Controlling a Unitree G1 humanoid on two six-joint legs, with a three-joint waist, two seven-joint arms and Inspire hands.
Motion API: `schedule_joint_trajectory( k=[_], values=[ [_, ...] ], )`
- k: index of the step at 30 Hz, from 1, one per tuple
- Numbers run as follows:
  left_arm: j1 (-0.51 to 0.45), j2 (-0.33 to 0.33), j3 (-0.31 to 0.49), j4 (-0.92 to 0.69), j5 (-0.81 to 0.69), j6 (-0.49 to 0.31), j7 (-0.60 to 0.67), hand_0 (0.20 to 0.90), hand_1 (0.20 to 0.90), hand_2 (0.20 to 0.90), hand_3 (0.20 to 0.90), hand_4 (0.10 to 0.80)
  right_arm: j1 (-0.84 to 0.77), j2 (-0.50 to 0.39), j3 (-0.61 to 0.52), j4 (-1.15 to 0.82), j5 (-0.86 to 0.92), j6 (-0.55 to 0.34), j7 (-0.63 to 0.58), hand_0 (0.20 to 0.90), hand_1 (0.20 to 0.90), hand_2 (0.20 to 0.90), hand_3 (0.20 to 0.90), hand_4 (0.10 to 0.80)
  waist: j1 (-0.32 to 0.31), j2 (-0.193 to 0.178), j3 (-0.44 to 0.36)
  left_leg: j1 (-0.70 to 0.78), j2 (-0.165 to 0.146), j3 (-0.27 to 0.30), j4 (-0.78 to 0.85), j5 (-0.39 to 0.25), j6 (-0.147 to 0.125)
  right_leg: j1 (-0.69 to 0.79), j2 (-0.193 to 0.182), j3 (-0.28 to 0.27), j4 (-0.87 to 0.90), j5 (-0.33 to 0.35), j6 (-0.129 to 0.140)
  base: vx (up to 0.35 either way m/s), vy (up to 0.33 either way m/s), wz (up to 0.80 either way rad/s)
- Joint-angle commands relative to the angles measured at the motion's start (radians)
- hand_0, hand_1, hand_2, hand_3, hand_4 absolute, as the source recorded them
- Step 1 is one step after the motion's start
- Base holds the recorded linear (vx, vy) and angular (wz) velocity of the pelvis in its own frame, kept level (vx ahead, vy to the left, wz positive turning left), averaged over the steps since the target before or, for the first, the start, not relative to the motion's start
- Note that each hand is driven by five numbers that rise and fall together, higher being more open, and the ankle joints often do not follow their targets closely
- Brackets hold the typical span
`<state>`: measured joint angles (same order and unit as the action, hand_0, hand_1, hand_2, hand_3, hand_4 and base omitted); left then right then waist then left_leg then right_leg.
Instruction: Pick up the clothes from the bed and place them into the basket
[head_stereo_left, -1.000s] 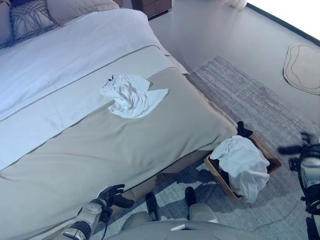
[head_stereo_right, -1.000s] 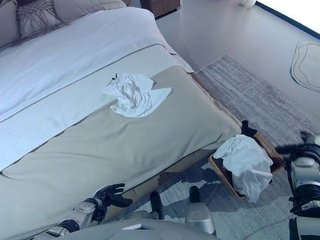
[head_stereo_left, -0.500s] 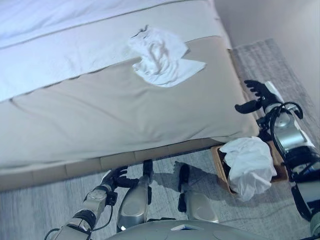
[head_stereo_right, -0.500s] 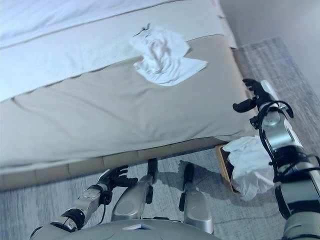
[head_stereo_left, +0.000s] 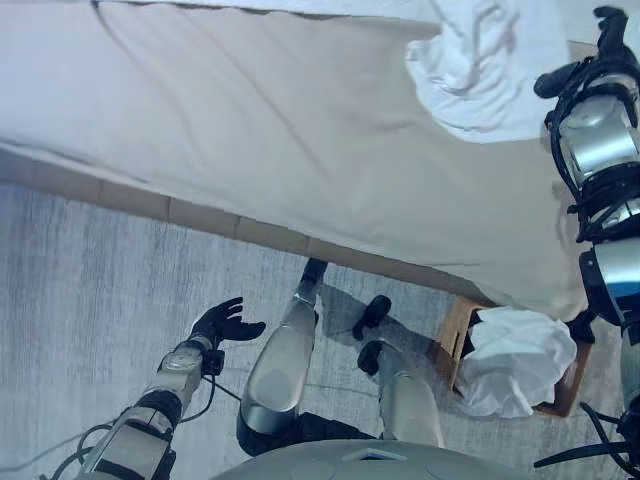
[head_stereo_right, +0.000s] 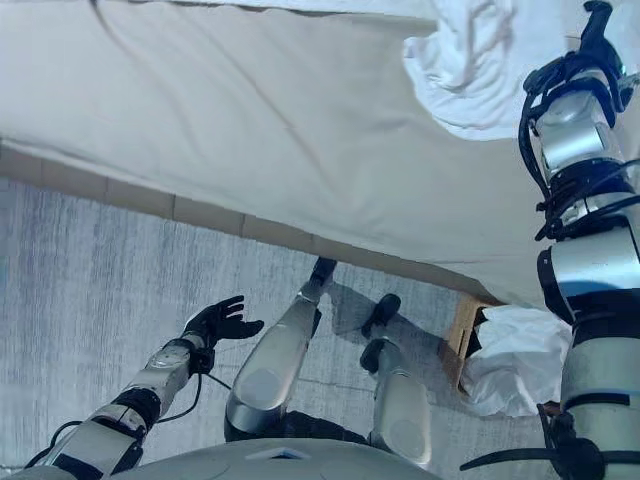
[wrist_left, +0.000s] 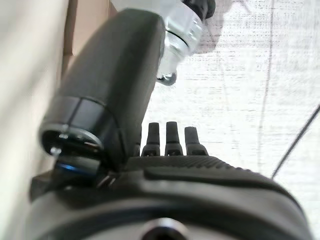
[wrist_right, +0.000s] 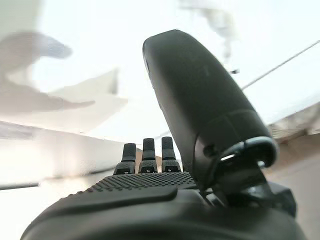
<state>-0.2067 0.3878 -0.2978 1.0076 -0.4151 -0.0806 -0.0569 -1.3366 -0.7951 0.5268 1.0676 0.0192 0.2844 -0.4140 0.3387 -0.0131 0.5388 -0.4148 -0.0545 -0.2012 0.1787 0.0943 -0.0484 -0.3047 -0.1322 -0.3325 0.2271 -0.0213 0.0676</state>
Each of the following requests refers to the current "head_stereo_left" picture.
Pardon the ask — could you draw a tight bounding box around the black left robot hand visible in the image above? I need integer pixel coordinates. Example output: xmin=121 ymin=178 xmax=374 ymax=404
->
xmin=189 ymin=297 xmax=267 ymax=346

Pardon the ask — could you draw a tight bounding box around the large bed with beige cover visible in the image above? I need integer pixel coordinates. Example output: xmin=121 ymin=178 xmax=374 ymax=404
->
xmin=0 ymin=0 xmax=589 ymax=321

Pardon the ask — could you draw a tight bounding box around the black garment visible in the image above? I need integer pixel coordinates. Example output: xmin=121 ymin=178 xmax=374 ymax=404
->
xmin=564 ymin=309 xmax=599 ymax=344

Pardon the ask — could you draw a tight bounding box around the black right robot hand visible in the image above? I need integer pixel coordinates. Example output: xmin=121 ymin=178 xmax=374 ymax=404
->
xmin=533 ymin=5 xmax=630 ymax=99

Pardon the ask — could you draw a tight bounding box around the silver right robot leg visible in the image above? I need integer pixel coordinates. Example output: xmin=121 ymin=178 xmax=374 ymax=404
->
xmin=352 ymin=294 xmax=446 ymax=449

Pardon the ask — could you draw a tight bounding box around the white duvet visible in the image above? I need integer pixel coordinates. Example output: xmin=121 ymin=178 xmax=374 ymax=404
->
xmin=97 ymin=0 xmax=601 ymax=46

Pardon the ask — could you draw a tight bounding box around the silver robot leg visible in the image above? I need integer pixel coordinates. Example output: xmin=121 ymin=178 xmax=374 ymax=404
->
xmin=352 ymin=294 xmax=446 ymax=449
xmin=237 ymin=257 xmax=329 ymax=441

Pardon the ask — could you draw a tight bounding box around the brown wicker basket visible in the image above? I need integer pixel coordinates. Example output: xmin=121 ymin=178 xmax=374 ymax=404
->
xmin=427 ymin=294 xmax=594 ymax=419

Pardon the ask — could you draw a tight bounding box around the grey robot torso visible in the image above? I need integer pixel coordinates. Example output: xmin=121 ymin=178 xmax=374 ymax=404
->
xmin=214 ymin=439 xmax=541 ymax=480

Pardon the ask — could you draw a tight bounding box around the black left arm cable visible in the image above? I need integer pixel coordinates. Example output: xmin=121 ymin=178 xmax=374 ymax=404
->
xmin=0 ymin=372 xmax=242 ymax=474

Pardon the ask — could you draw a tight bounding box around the white garment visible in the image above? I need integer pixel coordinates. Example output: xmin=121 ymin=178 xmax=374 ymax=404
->
xmin=457 ymin=305 xmax=579 ymax=419

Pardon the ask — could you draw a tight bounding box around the white t-shirt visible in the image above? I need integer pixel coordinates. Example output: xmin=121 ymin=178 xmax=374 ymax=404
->
xmin=404 ymin=0 xmax=569 ymax=146

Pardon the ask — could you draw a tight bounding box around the silver left robot leg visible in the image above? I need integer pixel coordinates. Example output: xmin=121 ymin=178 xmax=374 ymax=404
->
xmin=237 ymin=257 xmax=329 ymax=441

